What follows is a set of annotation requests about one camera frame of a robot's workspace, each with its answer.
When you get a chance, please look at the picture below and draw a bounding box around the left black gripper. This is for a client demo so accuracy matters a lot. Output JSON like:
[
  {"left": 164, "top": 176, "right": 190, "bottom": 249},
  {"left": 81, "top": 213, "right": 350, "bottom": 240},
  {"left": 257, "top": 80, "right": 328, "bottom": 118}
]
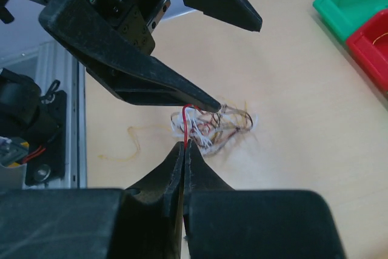
[{"left": 39, "top": 0, "right": 221, "bottom": 112}]

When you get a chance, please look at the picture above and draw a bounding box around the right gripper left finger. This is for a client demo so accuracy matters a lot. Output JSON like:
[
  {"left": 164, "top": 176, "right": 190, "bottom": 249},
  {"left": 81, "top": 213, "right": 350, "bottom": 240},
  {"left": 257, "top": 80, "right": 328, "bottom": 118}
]
[{"left": 124, "top": 142, "right": 185, "bottom": 258}]

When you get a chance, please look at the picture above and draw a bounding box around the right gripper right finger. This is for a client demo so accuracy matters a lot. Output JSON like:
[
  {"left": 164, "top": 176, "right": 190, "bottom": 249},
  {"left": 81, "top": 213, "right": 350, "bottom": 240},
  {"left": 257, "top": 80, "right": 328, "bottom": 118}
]
[{"left": 183, "top": 140, "right": 234, "bottom": 258}]

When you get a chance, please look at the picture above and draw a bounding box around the wire bundle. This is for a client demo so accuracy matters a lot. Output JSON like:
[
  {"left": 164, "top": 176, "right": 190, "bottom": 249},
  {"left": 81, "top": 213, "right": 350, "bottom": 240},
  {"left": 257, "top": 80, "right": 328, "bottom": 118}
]
[{"left": 169, "top": 101, "right": 260, "bottom": 156}]

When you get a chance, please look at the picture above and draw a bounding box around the yellow thin wire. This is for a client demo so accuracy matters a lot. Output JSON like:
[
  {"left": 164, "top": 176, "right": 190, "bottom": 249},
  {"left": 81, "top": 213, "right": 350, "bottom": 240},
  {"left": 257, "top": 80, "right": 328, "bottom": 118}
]
[{"left": 96, "top": 124, "right": 173, "bottom": 163}]

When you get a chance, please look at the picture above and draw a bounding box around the red wire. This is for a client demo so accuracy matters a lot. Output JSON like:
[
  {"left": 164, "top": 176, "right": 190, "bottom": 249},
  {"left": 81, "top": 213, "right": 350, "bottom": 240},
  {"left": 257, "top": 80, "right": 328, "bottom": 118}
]
[{"left": 181, "top": 104, "right": 201, "bottom": 147}]

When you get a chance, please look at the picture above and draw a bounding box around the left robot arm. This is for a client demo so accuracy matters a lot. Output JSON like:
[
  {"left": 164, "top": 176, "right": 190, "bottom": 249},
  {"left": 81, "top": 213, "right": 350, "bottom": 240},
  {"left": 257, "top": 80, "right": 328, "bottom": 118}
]
[{"left": 1, "top": 0, "right": 221, "bottom": 186}]

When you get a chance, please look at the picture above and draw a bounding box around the red bin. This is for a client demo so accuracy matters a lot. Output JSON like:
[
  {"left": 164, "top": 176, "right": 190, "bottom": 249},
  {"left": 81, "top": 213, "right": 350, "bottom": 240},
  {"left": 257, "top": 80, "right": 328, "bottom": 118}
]
[{"left": 346, "top": 9, "right": 387, "bottom": 93}]

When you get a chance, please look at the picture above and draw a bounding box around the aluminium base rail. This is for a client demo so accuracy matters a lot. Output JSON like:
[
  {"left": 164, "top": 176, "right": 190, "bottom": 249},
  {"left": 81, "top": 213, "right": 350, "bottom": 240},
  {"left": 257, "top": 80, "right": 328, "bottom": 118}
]
[{"left": 1, "top": 41, "right": 87, "bottom": 189}]

